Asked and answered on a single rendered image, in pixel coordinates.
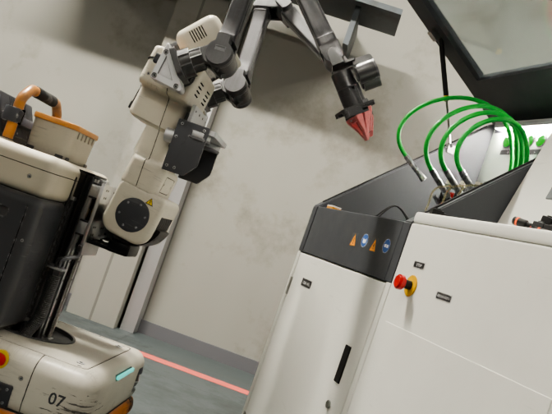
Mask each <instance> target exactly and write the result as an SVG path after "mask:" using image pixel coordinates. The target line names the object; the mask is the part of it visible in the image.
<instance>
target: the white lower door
mask: <svg viewBox="0 0 552 414"><path fill-rule="evenodd" d="M385 285H386V283H384V282H381V281H379V280H377V279H374V278H370V277H368V276H365V275H363V274H359V273H357V272H354V271H351V270H350V269H345V268H343V267H341V266H338V265H335V264H331V263H329V262H327V261H324V260H321V259H318V258H315V257H313V256H311V255H307V254H304V253H301V254H300V257H299V259H298V261H297V266H296V268H295V271H294V274H293V276H291V278H290V280H289V283H288V286H287V290H286V292H285V293H286V294H287V295H286V296H285V299H284V302H283V306H282V309H281V311H280V314H279V316H278V320H277V323H276V325H275V328H274V331H273V334H272V337H271V339H270V342H269V346H268V349H267V351H266V353H265V356H264V360H263V363H262V366H261V368H260V372H259V374H258V377H257V380H256V382H255V387H254V388H253V391H252V394H251V398H250V401H249V403H248V405H247V408H246V410H245V411H244V412H243V414H342V412H343V408H344V405H345V402H346V400H347V396H348V393H349V391H350V388H351V386H352V381H353V379H354V376H355V374H356V371H357V367H358V364H359V361H360V359H361V355H362V353H363V350H364V347H365V345H366V340H367V338H368V335H369V332H370V329H371V326H372V324H373V321H374V318H375V314H376V311H377V309H378V306H379V303H380V300H381V297H382V295H383V292H384V288H385Z"/></svg>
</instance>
